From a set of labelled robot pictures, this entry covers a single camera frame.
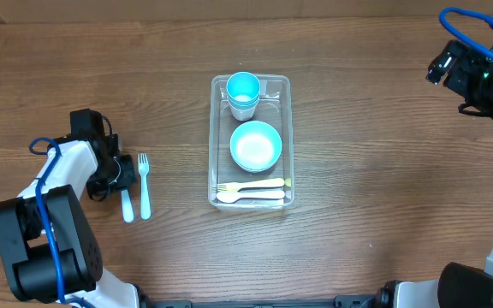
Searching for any pink cup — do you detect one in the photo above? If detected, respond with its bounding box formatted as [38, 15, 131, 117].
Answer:
[230, 106, 256, 121]

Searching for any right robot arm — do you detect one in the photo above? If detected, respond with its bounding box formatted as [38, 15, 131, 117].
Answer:
[366, 16, 493, 307]

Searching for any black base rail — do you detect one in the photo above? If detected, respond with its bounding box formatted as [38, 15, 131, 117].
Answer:
[140, 291, 393, 308]

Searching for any green bowl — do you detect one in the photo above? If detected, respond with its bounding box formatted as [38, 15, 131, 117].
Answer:
[235, 159, 276, 173]

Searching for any blue cup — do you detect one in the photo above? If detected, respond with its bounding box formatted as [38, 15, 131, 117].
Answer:
[226, 72, 261, 105]

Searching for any yellow fork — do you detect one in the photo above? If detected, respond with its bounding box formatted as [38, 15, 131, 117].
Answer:
[216, 178, 292, 192]

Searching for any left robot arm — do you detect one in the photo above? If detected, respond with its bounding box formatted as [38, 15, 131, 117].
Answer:
[0, 109, 151, 307]

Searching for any blue bowl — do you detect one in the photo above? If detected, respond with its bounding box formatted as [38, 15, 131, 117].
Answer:
[230, 121, 282, 162]

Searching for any light blue fork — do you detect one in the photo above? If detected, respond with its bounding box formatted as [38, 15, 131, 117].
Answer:
[121, 189, 134, 223]

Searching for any light green fork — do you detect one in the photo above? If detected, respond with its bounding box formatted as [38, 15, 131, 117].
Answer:
[138, 153, 151, 220]

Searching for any clear plastic container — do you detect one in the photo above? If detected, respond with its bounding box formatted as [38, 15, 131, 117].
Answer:
[208, 74, 294, 210]

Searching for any green cup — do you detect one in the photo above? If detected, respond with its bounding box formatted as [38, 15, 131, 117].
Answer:
[229, 98, 258, 110]

